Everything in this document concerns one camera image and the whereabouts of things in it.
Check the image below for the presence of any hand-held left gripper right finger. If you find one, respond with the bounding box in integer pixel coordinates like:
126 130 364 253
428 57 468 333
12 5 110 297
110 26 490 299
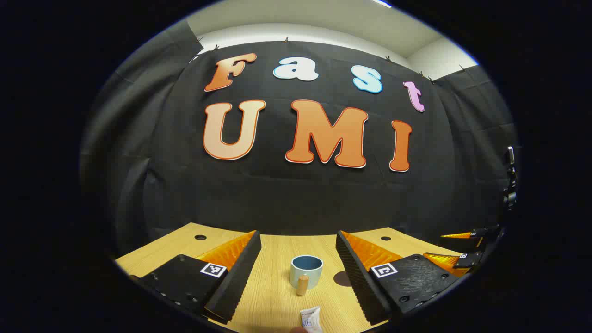
336 230 459 326

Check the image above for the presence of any wooden desktop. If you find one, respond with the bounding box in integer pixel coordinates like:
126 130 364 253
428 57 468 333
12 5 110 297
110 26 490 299
115 222 468 333

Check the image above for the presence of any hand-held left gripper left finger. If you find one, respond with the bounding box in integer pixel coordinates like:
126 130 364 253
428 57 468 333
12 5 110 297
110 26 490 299
138 230 263 324

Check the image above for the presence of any white toothpaste tube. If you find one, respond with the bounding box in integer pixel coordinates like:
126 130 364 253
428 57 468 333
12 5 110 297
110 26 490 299
300 306 323 333

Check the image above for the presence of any light blue cup wooden handle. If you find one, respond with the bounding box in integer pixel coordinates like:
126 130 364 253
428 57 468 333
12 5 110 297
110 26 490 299
290 255 324 296

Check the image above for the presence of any black backdrop cloth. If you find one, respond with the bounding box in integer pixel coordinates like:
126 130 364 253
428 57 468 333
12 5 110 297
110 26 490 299
80 21 518 255

